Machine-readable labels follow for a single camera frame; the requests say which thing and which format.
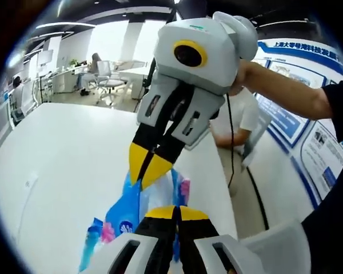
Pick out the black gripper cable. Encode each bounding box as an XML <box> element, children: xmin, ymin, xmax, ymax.
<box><xmin>225</xmin><ymin>92</ymin><xmax>237</xmax><ymax>189</ymax></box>

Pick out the desk monitor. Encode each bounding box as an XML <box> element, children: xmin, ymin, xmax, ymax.
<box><xmin>37</xmin><ymin>50</ymin><xmax>54</xmax><ymax>68</ymax></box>

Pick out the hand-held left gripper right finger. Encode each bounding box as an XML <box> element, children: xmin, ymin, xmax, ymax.
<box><xmin>177</xmin><ymin>205</ymin><xmax>264</xmax><ymax>274</ymax></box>

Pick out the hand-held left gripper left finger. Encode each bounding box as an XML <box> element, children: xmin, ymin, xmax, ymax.
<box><xmin>102</xmin><ymin>204</ymin><xmax>180</xmax><ymax>274</ymax></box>

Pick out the blue pink soft tissue packet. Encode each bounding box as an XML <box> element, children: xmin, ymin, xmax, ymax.
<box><xmin>78</xmin><ymin>167</ymin><xmax>192</xmax><ymax>273</ymax></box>

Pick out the white mesh office chair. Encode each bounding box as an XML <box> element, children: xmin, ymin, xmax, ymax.
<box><xmin>237</xmin><ymin>218</ymin><xmax>315</xmax><ymax>274</ymax></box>

